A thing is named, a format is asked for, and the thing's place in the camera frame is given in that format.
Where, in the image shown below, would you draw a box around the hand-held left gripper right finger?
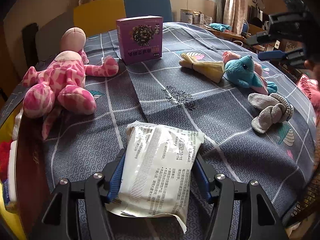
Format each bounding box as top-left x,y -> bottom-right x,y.
194,152 -> 286,240

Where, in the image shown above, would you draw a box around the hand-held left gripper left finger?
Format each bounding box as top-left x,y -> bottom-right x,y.
41,150 -> 126,240

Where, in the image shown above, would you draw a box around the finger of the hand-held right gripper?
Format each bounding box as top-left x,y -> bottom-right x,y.
258,50 -> 305,63
249,31 -> 281,46

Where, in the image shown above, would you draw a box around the blue plush toy pink dress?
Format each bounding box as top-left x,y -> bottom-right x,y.
224,55 -> 278,96

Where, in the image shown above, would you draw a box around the white wet wipes packet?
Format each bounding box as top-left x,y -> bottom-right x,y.
105,120 -> 206,234

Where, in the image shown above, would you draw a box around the yellow cloth bundle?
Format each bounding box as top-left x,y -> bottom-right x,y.
180,52 -> 226,84

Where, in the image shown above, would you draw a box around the clear plastic bag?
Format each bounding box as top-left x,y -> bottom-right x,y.
11,110 -> 25,143

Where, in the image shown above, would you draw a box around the red fuzzy sock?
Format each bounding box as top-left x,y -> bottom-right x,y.
0,141 -> 13,173

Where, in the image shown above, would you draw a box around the yellow lined storage box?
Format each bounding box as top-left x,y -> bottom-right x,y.
0,100 -> 28,240

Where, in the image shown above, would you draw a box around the blue chair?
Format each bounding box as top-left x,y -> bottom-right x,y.
241,18 -> 251,34

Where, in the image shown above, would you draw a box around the wooden desk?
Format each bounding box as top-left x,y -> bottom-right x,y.
204,24 -> 247,43

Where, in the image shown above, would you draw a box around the small blue plush toy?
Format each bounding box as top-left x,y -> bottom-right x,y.
208,22 -> 232,32

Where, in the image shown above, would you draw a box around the pink ruffled quilt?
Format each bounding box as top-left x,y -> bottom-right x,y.
297,74 -> 320,125

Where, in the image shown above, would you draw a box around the grey knitted socks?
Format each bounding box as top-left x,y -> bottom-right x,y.
247,92 -> 294,134

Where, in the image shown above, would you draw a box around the grey checked bed sheet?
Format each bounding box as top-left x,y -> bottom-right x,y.
0,21 -> 317,240

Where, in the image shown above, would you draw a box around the group of jars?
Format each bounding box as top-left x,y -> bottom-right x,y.
192,11 -> 213,25

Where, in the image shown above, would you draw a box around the white tin can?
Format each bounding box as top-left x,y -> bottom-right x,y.
180,9 -> 193,24

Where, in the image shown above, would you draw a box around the wicker chair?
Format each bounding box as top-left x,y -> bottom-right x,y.
282,164 -> 320,232

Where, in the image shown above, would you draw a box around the pink spotted giraffe plush toy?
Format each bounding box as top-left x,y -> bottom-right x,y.
21,27 -> 119,141

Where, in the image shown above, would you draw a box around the purple cardboard box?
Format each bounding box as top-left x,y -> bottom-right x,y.
115,16 -> 164,66

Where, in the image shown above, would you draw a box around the wooden wardrobe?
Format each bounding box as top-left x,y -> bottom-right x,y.
0,21 -> 25,108

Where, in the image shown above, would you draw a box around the yellow blue grey headboard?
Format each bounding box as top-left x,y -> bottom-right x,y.
35,0 -> 174,53

